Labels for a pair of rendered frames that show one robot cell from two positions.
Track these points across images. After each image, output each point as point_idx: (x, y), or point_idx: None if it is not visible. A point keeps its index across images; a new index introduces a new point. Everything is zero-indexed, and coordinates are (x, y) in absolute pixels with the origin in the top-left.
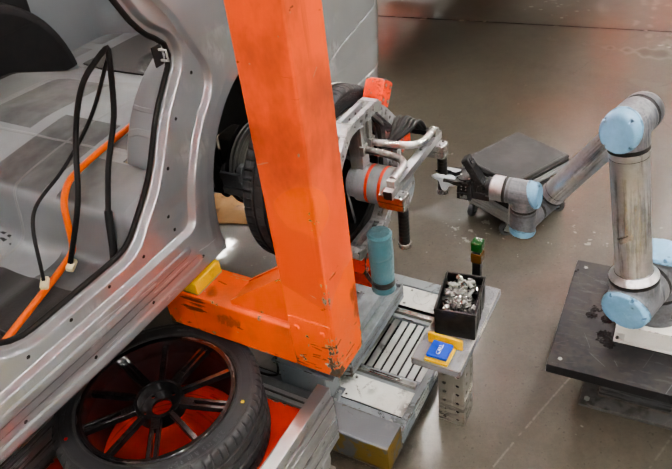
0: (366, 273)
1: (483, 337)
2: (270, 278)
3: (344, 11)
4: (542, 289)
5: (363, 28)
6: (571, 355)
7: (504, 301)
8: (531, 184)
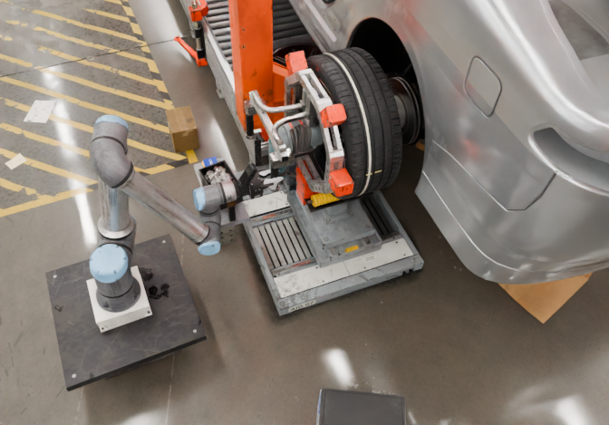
0: (295, 172)
1: (253, 295)
2: (285, 72)
3: (465, 140)
4: (248, 372)
5: (478, 192)
6: (159, 247)
7: (265, 338)
8: (200, 189)
